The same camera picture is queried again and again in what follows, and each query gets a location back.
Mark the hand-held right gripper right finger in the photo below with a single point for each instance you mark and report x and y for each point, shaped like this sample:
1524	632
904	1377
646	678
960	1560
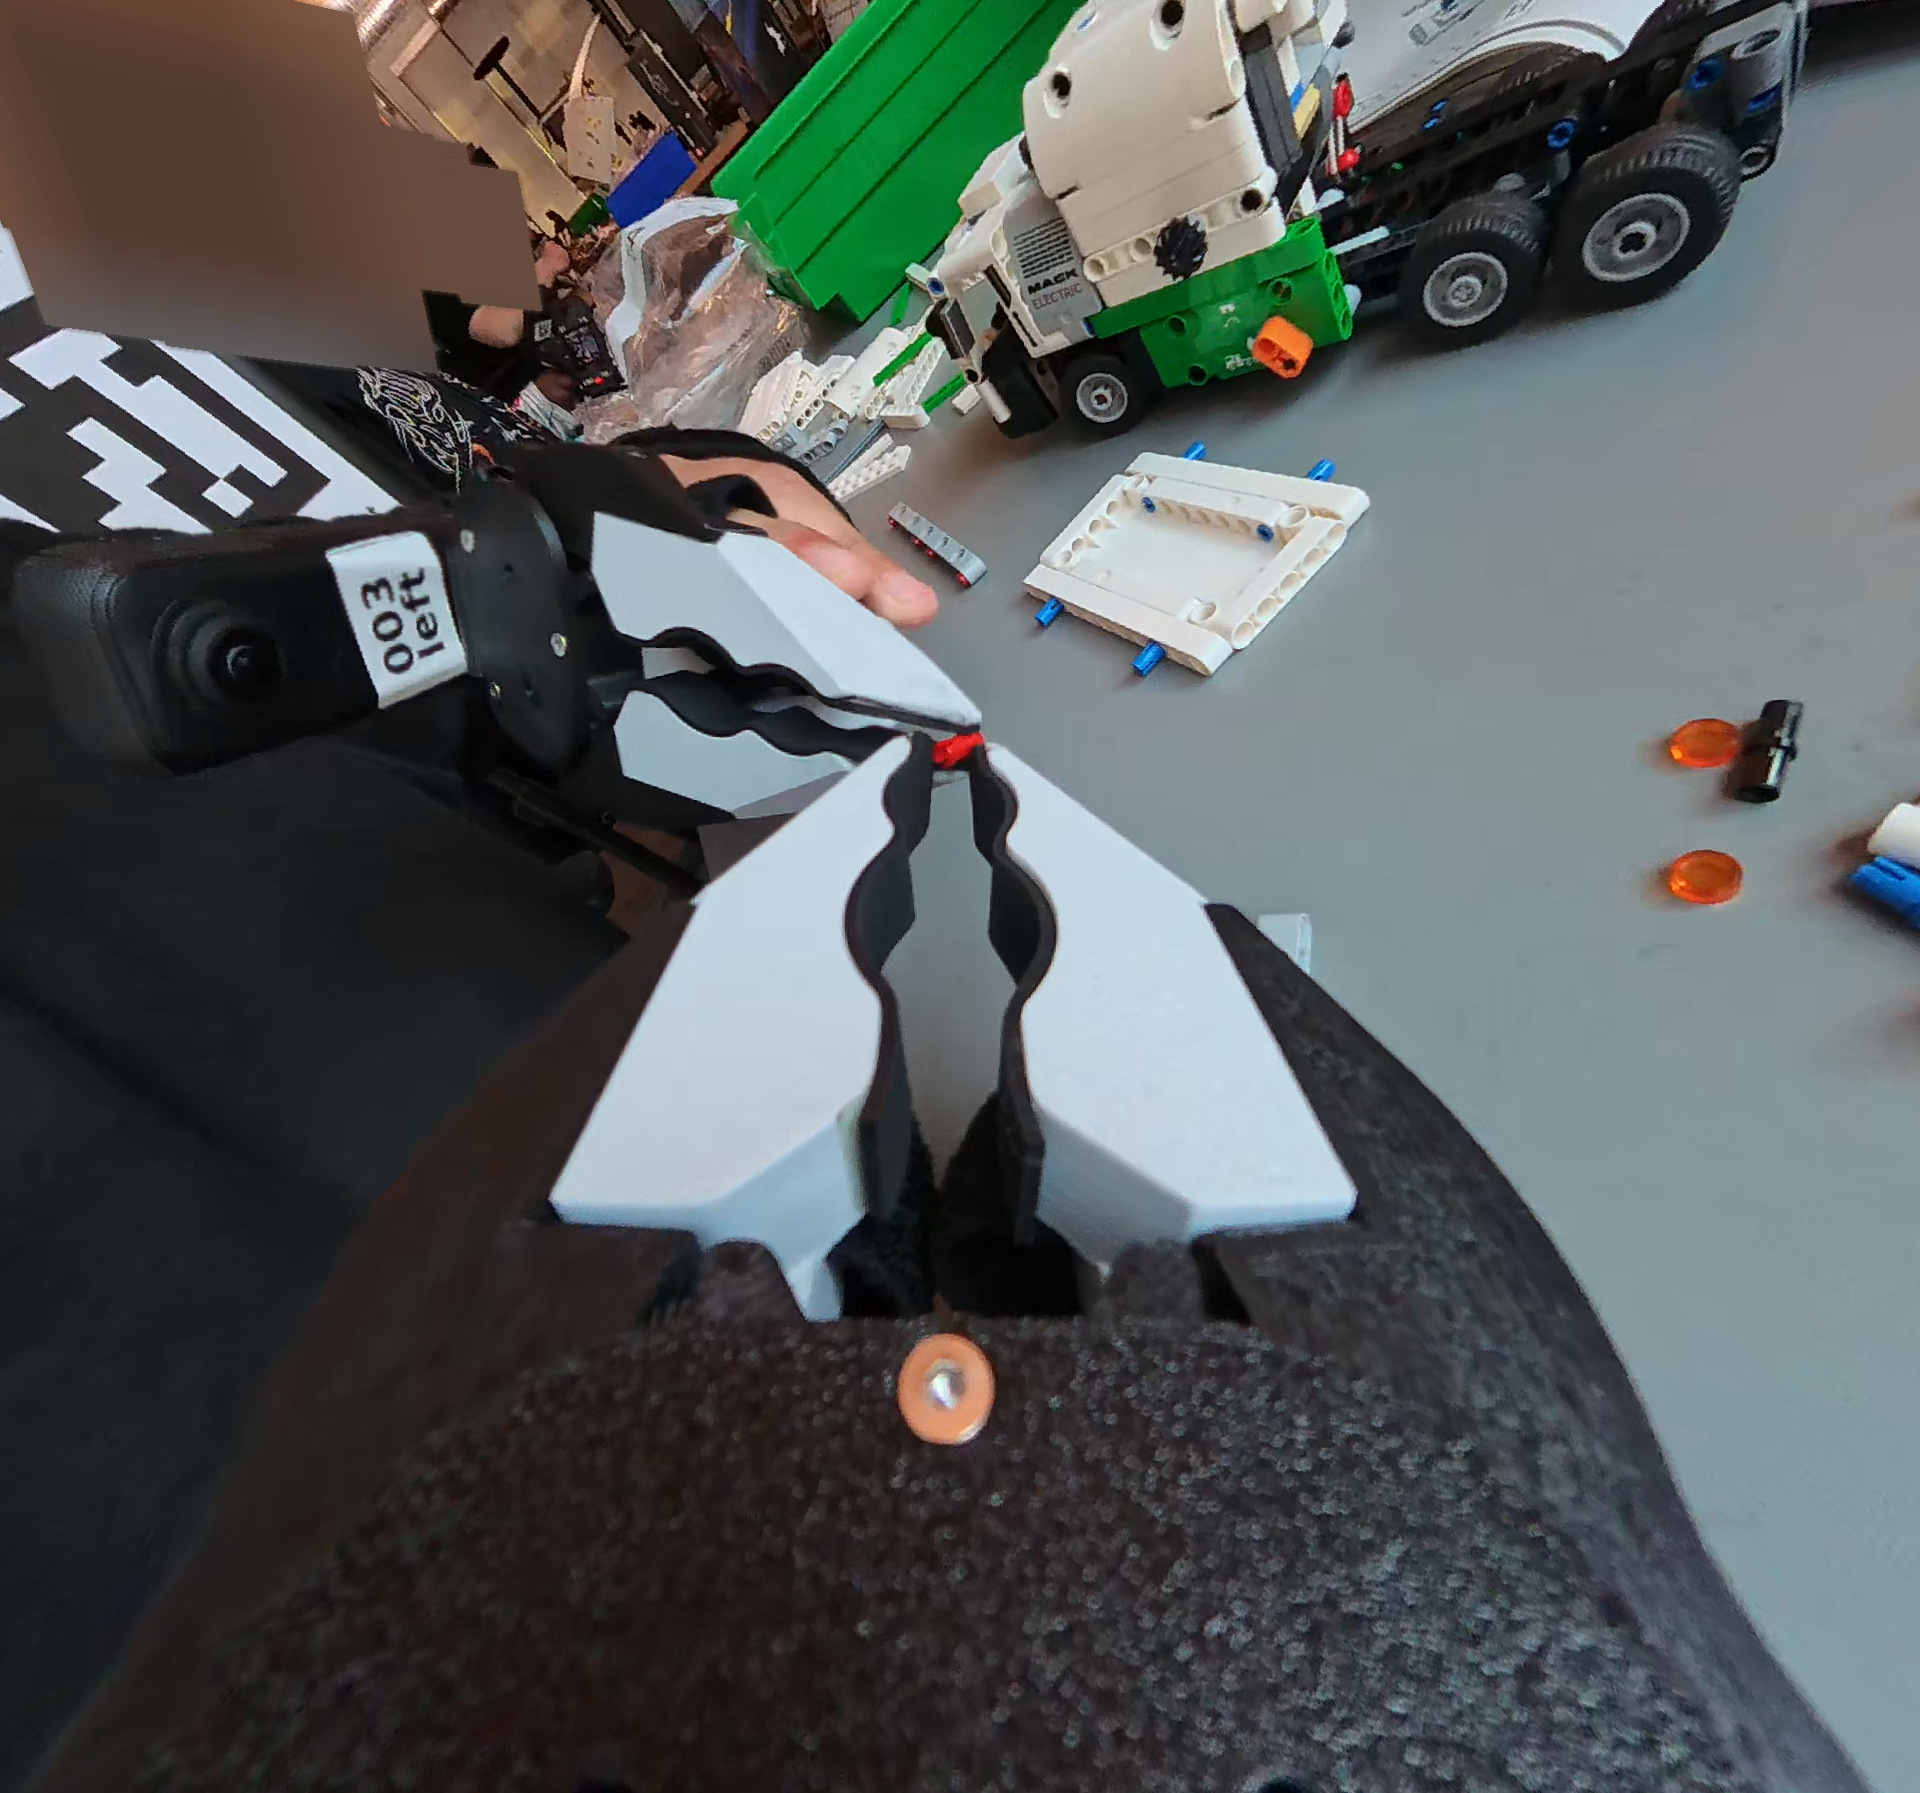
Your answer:
1165	1042

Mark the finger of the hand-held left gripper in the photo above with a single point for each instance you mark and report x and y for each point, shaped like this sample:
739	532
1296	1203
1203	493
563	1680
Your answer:
723	782
808	640

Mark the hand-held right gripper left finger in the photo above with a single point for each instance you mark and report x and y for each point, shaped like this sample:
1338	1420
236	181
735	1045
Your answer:
749	1042

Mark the grey lego beam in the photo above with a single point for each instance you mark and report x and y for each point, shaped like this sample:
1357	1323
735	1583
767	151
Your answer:
943	546

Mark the pile of white lego beams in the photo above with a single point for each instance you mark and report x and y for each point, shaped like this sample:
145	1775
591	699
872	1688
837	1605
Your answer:
808	399

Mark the white green lego truck model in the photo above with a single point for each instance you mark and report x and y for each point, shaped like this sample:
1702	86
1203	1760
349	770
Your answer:
1144	94

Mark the pile of small lego pins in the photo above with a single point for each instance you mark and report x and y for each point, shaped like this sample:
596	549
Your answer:
1768	749

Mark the person's left hand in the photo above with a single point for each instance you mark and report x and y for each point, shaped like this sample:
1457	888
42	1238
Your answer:
866	568

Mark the clear plastic bag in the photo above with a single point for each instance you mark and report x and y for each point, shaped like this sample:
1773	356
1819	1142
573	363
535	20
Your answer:
675	308

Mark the black-white marker sign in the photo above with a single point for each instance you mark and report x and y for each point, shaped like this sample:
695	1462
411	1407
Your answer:
133	429

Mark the nested green plastic bins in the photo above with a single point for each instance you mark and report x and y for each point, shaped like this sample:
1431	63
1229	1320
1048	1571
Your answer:
904	131

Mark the white lego panel frame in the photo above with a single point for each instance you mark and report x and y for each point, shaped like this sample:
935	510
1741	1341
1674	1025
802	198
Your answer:
1201	565

